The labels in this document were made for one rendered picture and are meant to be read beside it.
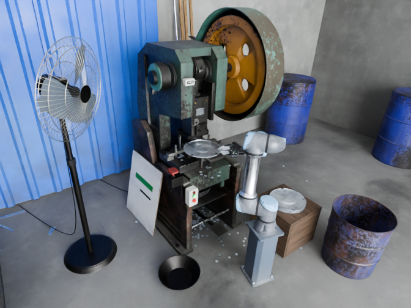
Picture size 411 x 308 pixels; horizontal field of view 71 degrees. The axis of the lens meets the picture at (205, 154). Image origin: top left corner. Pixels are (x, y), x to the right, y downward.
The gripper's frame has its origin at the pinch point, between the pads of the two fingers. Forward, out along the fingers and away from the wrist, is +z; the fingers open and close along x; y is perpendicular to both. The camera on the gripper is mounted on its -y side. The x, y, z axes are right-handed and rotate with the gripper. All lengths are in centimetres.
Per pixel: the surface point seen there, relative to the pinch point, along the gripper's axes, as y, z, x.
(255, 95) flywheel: -6.5, -24.4, -41.0
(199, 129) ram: 2.0, 15.5, -16.3
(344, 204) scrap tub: 13, -101, 39
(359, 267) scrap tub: 52, -102, 65
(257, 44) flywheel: -9, -22, -75
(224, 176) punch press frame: 0.0, -5.8, 24.2
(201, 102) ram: -3.9, 14.3, -35.1
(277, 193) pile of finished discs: -1, -51, 40
